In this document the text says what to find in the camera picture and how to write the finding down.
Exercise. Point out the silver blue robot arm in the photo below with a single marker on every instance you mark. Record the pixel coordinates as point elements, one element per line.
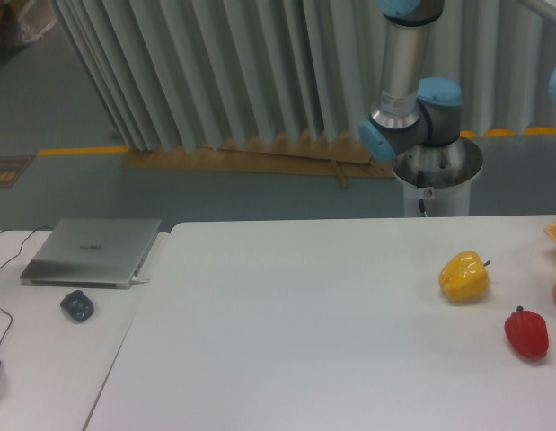
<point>401,76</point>

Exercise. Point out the brown cardboard sheet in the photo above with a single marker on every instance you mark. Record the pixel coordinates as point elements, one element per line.
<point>344,159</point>

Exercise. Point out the white laptop plug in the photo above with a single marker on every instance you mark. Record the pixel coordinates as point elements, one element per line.
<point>139,281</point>

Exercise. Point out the pale green folding curtain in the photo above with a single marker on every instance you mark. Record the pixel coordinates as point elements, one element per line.
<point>196,73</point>

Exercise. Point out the yellow bell pepper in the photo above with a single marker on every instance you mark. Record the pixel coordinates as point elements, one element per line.
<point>464,277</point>

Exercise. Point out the silver closed laptop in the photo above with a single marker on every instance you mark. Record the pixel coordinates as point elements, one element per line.
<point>93,252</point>

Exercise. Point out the red bell pepper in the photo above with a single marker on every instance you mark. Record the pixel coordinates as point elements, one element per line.
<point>527,333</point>

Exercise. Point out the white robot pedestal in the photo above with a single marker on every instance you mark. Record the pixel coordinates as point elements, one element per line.
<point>430,201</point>

